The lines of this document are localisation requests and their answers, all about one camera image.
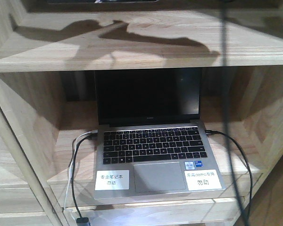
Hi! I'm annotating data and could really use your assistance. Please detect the wooden desk shelf unit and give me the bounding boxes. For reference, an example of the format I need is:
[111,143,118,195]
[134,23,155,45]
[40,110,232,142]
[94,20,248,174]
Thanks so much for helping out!
[0,0,283,226]

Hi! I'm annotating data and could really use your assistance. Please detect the silver laptop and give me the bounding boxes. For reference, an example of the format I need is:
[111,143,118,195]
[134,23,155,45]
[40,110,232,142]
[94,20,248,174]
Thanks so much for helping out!
[94,68,225,200]

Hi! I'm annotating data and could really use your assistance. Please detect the white left label sticker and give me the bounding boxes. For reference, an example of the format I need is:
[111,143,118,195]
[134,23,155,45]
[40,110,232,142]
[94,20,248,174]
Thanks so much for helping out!
[95,170,130,191]

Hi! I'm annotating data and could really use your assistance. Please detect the white label sticker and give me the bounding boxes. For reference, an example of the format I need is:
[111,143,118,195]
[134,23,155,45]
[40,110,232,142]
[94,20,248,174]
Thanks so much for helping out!
[184,169,222,191]
[95,170,130,191]

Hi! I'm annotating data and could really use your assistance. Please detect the white right label sticker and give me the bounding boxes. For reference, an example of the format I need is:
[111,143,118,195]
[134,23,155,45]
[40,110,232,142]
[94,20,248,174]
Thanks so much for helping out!
[184,169,222,191]

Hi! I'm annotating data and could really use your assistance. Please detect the grey usb adapter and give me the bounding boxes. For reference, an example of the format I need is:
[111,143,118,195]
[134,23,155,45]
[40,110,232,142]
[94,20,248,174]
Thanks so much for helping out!
[76,217,91,226]

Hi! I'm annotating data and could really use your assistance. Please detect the white laptop cable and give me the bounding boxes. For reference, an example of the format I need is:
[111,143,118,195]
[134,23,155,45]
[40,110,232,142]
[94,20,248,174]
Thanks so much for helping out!
[63,132,99,222]

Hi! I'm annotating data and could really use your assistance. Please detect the black right laptop cable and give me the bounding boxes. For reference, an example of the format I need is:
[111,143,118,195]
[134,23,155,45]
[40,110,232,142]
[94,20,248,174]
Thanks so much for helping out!
[205,129,253,205]

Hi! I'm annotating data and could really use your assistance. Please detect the black laptop cable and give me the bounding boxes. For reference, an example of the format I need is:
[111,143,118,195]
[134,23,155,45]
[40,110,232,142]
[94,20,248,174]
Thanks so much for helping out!
[70,135,99,218]
[205,129,253,205]

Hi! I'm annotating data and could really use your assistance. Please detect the black left laptop cable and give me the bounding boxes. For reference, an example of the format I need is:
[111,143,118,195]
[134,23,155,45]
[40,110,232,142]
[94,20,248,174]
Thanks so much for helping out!
[70,135,99,218]

